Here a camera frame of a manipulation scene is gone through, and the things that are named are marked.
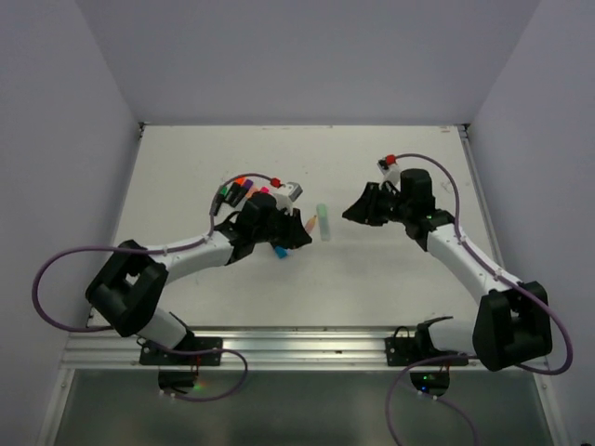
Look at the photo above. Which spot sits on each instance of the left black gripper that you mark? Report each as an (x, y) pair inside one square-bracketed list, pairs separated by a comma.
[(296, 236)]

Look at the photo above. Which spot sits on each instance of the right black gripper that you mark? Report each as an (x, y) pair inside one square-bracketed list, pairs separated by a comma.
[(364, 209)]

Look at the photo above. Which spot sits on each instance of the pastel orange highlighter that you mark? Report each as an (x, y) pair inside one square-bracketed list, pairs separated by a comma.
[(310, 224)]

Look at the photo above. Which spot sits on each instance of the blue black highlighter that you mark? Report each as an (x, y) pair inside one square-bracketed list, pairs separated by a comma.
[(280, 252)]

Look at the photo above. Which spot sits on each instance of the pastel green highlighter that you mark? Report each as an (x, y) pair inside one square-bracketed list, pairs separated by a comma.
[(323, 221)]

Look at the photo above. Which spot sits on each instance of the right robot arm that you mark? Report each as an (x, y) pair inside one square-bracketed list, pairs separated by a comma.
[(510, 327)]

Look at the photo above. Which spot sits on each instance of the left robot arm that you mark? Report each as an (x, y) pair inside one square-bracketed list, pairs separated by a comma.
[(127, 289)]

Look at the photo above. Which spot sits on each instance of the peach cap clear highlighter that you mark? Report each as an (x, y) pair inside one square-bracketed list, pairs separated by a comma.
[(251, 192)]

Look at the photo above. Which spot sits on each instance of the purple cap black highlighter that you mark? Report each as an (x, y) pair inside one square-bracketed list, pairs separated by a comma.
[(245, 188)]

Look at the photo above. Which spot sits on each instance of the orange cap black highlighter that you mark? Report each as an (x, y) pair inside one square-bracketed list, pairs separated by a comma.
[(234, 191)]

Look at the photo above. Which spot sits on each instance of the green cap black highlighter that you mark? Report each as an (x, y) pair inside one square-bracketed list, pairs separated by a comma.
[(220, 200)]

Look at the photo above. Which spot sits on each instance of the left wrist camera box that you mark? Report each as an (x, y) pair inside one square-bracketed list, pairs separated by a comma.
[(286, 195)]

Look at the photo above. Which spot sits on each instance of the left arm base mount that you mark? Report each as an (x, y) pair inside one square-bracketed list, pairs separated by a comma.
[(197, 352)]

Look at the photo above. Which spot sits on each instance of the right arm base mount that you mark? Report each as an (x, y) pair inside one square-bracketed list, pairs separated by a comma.
[(409, 344)]

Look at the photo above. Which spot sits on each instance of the aluminium rail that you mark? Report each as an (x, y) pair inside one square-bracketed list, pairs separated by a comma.
[(265, 350)]

